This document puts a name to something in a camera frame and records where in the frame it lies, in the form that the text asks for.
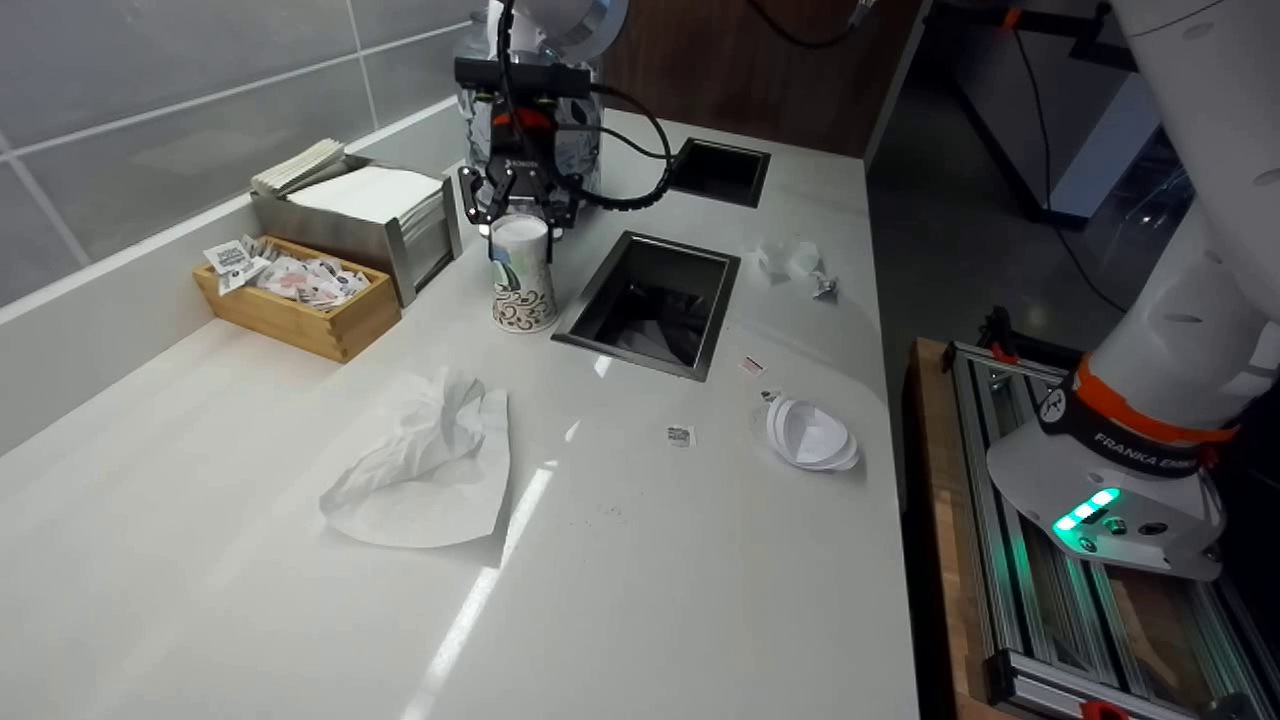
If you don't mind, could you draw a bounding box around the patterned white paper cup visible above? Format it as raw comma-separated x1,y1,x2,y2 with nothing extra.
484,211,559,337

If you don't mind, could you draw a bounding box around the small crumpled white napkin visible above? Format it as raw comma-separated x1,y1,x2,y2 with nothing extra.
746,232,823,293

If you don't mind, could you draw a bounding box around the wooden box of packets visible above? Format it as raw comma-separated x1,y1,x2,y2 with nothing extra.
186,232,405,367

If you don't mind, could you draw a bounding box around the white plastic cup lid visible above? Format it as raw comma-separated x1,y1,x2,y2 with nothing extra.
761,387,867,480

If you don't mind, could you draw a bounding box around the metal napkin dispenser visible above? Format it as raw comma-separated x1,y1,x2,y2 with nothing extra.
247,135,463,309

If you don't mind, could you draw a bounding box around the glass jar of packets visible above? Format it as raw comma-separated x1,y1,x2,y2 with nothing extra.
457,88,498,172

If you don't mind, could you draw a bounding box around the steel-framed trash opening with napkin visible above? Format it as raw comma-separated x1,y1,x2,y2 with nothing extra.
548,226,745,382

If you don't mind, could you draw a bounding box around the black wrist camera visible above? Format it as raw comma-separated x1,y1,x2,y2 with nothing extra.
449,50,598,98

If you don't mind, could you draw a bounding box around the wooden base board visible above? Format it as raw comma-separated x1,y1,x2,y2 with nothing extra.
907,333,1031,720

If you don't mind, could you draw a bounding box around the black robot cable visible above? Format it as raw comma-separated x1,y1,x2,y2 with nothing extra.
579,85,686,211

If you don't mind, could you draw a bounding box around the flat white paper napkin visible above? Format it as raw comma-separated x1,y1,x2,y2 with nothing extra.
609,311,701,367

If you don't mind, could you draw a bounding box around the grey background cabinet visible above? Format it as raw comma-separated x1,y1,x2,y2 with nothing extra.
931,0,1185,232

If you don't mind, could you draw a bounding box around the large crumpled white napkin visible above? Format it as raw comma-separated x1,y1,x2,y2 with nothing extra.
314,365,520,555

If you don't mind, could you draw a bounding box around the aluminium profile robot stand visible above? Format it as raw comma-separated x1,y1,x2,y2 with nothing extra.
944,337,1280,720

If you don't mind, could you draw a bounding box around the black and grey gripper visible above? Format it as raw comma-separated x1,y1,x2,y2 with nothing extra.
457,93,604,257

